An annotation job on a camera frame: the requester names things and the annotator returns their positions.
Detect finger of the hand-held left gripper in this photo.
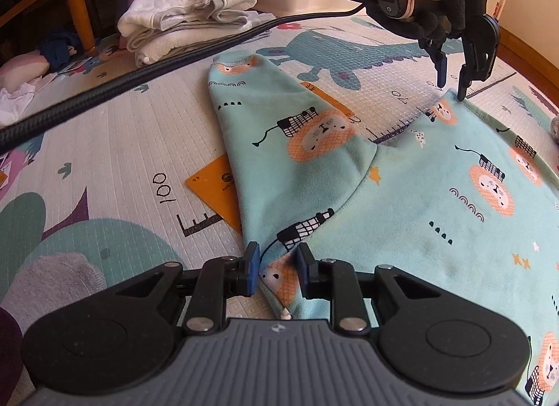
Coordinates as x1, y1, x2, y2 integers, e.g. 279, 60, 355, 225
456, 13, 501, 101
419, 37, 448, 88

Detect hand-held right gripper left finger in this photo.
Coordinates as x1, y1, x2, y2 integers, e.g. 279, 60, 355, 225
114, 241, 261, 332

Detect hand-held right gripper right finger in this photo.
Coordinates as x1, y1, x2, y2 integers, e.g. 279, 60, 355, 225
295, 242, 442, 332

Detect teal lion print pants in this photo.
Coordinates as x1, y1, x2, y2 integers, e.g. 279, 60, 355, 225
205, 54, 559, 404

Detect printed play mat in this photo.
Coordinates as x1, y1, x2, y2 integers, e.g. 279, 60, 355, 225
0, 11, 559, 406

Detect white quilted folded garment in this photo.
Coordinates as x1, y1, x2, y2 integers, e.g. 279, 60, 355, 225
118, 0, 258, 38

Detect beige folded garment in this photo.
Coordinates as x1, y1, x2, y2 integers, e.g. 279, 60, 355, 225
126, 11, 276, 68

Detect dark purple cloth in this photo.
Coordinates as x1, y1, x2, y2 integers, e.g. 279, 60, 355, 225
0, 305, 23, 389

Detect dark blue cloth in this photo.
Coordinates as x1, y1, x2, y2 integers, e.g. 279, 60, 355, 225
44, 28, 87, 73

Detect pink pillow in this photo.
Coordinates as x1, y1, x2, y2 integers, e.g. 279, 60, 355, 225
0, 50, 51, 93

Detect black braided cable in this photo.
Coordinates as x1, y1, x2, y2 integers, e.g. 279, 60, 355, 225
0, 0, 372, 156

